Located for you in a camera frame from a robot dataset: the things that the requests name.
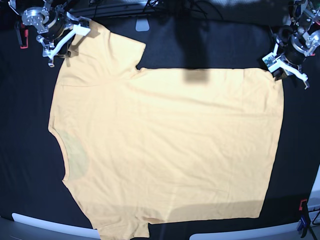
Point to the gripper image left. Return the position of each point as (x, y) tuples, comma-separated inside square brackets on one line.
[(58, 35)]

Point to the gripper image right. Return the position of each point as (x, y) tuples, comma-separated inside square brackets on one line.
[(295, 53)]

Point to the yellow t-shirt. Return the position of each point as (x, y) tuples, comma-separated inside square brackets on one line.
[(153, 146)]

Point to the red black clamp top left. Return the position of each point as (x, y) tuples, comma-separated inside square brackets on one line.
[(22, 35)]

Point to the red black clamp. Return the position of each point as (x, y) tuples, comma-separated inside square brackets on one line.
[(22, 35), (302, 204)]

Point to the grey tape patch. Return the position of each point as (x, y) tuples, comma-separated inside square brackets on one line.
[(142, 25)]

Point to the black table cloth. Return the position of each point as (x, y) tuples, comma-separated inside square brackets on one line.
[(31, 164)]

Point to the red black clamp bottom right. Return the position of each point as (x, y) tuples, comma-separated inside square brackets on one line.
[(302, 204)]

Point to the blue clamp bottom right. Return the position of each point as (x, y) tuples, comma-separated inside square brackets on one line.
[(304, 222)]

